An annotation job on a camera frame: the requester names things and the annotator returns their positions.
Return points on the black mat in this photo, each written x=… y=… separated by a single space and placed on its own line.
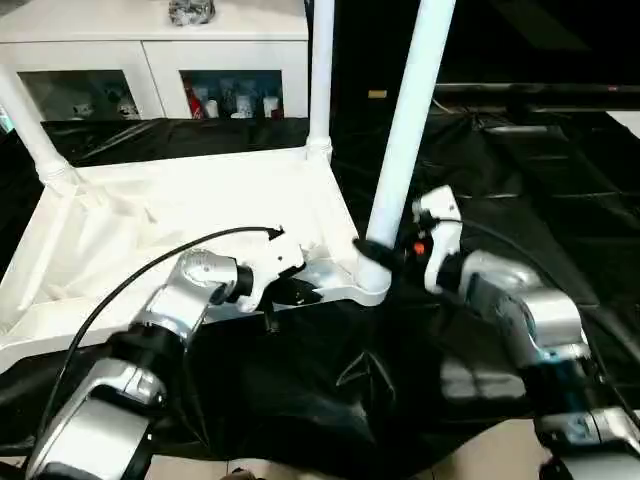
x=550 y=200

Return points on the grey metal bar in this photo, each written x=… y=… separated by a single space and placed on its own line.
x=525 y=90

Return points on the large black case yellow label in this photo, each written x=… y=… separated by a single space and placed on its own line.
x=365 y=50

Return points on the red bottle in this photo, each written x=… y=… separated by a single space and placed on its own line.
x=196 y=105

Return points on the white flat panel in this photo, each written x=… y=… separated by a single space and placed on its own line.
x=627 y=125

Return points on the white cabinet with glass doors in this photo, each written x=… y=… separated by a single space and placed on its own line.
x=150 y=50

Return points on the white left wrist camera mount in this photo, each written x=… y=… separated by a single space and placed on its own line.
x=275 y=255

